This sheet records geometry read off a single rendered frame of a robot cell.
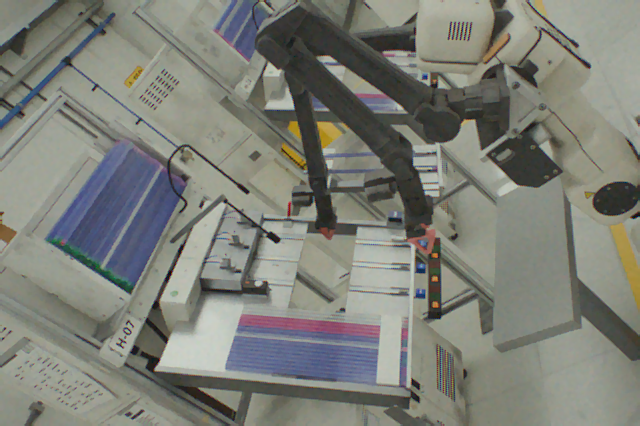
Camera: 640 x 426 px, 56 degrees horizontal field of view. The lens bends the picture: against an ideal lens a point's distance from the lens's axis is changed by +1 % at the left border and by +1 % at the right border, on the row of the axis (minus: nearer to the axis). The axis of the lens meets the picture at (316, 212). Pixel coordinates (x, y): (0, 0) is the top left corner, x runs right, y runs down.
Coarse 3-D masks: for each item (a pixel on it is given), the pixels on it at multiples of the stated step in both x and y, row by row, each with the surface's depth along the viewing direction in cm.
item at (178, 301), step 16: (224, 208) 213; (208, 224) 206; (192, 240) 200; (208, 240) 200; (192, 256) 194; (176, 272) 189; (192, 272) 189; (176, 288) 184; (192, 288) 185; (160, 304) 181; (176, 304) 179; (192, 304) 186; (176, 320) 184
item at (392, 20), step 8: (360, 0) 608; (368, 0) 598; (376, 0) 596; (384, 0) 595; (392, 0) 594; (400, 0) 593; (408, 0) 592; (416, 0) 591; (376, 8) 602; (384, 8) 600; (392, 8) 599; (400, 8) 598; (408, 8) 597; (416, 8) 596; (384, 16) 606; (392, 16) 604; (400, 16) 603; (408, 16) 602; (392, 24) 610; (400, 24) 608
